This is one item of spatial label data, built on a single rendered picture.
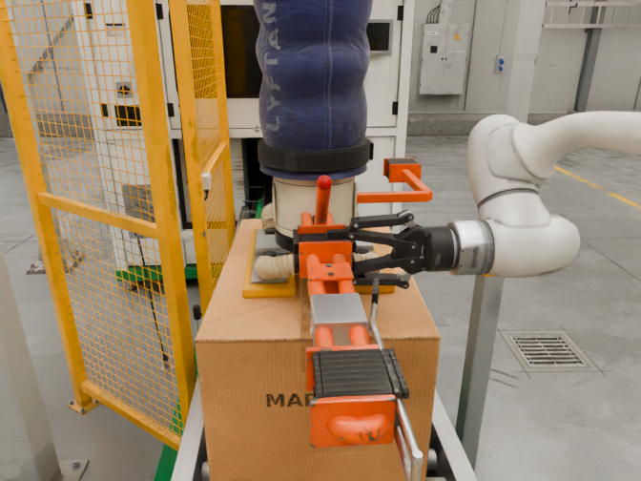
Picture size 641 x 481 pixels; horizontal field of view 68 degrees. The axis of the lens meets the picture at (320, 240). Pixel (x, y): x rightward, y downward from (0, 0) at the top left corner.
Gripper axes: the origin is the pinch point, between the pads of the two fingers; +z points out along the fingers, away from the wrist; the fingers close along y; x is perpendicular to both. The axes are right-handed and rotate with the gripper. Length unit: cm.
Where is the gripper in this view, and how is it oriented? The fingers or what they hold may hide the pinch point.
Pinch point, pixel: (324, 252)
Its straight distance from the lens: 76.6
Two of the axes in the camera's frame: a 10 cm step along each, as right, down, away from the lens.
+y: 0.1, 9.3, 3.7
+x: -0.8, -3.6, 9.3
